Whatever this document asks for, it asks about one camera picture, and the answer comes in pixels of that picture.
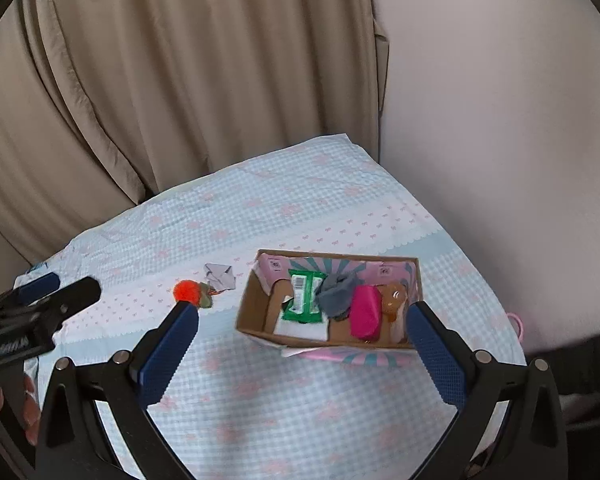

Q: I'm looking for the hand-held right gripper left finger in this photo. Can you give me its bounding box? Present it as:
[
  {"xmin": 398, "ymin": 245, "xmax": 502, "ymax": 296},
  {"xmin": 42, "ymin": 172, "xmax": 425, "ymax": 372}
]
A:
[{"xmin": 36, "ymin": 301, "xmax": 201, "ymax": 480}]

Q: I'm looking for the patterned cardboard box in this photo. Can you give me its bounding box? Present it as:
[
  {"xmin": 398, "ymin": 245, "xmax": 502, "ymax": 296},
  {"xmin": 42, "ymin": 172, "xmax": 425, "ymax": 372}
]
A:
[{"xmin": 235, "ymin": 249, "xmax": 426, "ymax": 366}]

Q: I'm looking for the beige curtain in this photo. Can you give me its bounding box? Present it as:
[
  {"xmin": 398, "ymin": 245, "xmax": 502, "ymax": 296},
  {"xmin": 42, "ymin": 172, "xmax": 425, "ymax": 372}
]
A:
[{"xmin": 0, "ymin": 0, "xmax": 392, "ymax": 267}]

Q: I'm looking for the black clothing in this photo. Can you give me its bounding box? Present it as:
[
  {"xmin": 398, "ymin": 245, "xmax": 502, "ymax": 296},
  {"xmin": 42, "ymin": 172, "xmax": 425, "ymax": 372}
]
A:
[{"xmin": 522, "ymin": 330, "xmax": 600, "ymax": 431}]

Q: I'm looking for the grey white folded cloth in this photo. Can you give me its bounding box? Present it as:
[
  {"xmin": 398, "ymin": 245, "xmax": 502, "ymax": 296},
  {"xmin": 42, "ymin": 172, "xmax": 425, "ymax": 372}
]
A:
[{"xmin": 202, "ymin": 262, "xmax": 237, "ymax": 292}]

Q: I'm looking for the pink plush cube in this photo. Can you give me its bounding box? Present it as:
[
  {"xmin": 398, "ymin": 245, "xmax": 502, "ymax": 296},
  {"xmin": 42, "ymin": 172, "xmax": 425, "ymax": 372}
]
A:
[{"xmin": 350, "ymin": 285, "xmax": 383, "ymax": 338}]

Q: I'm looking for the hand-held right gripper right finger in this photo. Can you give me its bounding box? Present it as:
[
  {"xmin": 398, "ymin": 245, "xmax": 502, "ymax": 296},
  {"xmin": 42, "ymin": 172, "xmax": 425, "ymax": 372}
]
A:
[{"xmin": 405, "ymin": 301, "xmax": 569, "ymax": 480}]

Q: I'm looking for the green wet wipes packet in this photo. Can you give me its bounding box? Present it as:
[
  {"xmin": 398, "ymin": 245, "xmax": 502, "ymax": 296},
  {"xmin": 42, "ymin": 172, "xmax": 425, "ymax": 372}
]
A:
[{"xmin": 280, "ymin": 269, "xmax": 328, "ymax": 323}]

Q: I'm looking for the person's left hand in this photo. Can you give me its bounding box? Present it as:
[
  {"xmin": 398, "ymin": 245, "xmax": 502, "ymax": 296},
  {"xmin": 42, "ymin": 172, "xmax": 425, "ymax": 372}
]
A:
[{"xmin": 0, "ymin": 374, "xmax": 42, "ymax": 446}]

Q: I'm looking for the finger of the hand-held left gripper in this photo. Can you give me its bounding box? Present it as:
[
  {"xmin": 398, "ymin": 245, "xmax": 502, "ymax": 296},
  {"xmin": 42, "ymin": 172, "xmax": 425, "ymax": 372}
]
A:
[
  {"xmin": 12, "ymin": 272, "xmax": 61, "ymax": 307},
  {"xmin": 42, "ymin": 276, "xmax": 102, "ymax": 321}
]

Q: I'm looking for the white tissue packet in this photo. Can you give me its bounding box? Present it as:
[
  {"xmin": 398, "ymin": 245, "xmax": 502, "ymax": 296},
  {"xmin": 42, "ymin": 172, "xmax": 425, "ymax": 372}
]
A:
[{"xmin": 274, "ymin": 317, "xmax": 331, "ymax": 343}]

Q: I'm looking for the orange pompom keychain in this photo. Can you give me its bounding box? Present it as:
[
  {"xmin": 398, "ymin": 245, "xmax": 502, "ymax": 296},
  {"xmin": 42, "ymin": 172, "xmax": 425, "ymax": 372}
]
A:
[{"xmin": 174, "ymin": 281, "xmax": 221, "ymax": 309}]

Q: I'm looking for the grey sock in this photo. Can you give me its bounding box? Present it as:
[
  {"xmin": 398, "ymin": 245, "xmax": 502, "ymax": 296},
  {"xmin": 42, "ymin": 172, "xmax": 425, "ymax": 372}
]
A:
[{"xmin": 314, "ymin": 271, "xmax": 356, "ymax": 320}]

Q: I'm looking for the light blue checked blanket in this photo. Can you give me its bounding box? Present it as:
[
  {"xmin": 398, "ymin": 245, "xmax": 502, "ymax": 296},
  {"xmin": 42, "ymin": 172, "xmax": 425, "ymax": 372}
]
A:
[{"xmin": 22, "ymin": 134, "xmax": 528, "ymax": 480}]

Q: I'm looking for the brown bear toy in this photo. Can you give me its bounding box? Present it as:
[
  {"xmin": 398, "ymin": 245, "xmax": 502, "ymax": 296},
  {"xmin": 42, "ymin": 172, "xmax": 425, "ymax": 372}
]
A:
[{"xmin": 382, "ymin": 282, "xmax": 410, "ymax": 323}]

